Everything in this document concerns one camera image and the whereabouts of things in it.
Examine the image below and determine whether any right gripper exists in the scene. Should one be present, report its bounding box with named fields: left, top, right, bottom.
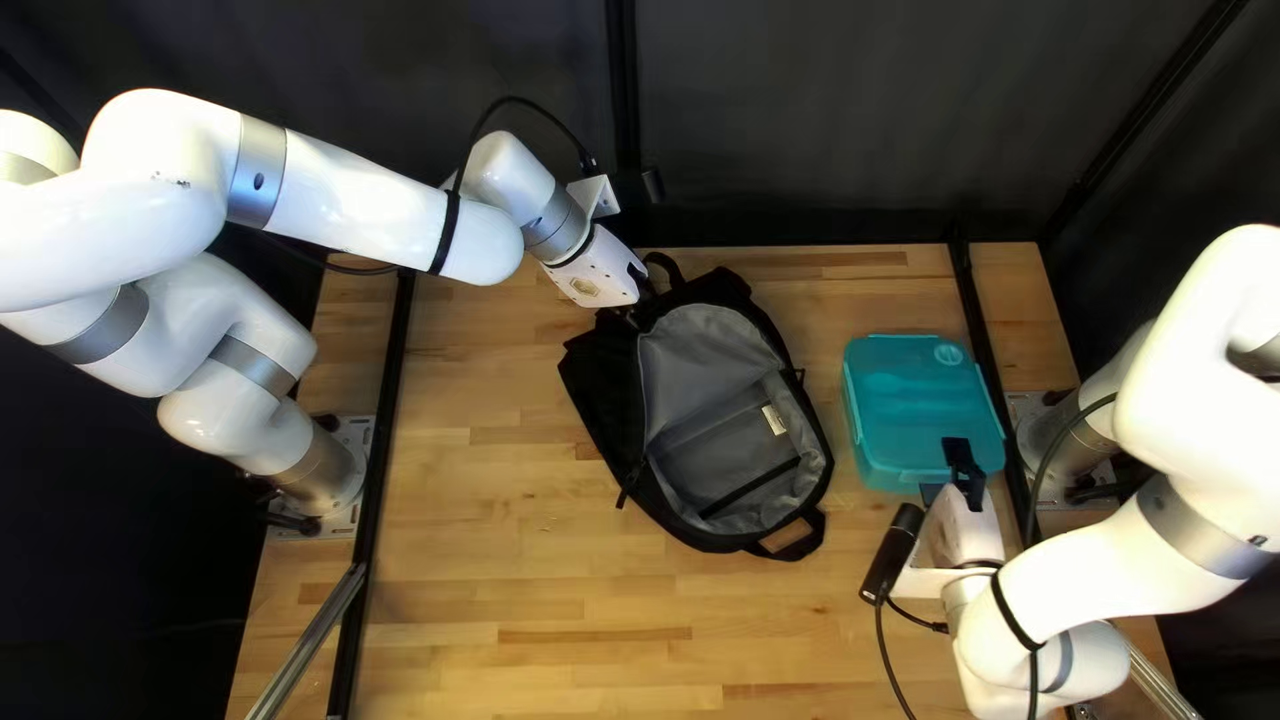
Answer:
left=889, top=436, right=1007, bottom=602

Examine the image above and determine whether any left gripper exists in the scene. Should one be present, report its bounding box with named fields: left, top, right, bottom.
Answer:
left=543, top=224, right=650, bottom=310

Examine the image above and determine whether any translucent teal lunch box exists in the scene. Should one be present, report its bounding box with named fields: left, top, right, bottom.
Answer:
left=840, top=333, right=1009, bottom=495

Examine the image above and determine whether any black backpack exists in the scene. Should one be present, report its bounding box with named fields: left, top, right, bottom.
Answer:
left=557, top=252, right=837, bottom=562

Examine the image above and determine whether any silver mounting plate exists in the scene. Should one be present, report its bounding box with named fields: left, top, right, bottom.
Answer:
left=264, top=414, right=380, bottom=542
left=1004, top=390, right=1133, bottom=512

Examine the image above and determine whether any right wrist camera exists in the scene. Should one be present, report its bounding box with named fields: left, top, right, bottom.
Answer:
left=858, top=502, right=927, bottom=608

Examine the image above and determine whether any black frame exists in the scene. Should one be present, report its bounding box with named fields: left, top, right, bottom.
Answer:
left=245, top=0, right=1247, bottom=720

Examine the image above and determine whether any black cable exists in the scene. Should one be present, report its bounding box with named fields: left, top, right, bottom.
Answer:
left=455, top=94, right=602, bottom=201
left=873, top=392, right=1121, bottom=720

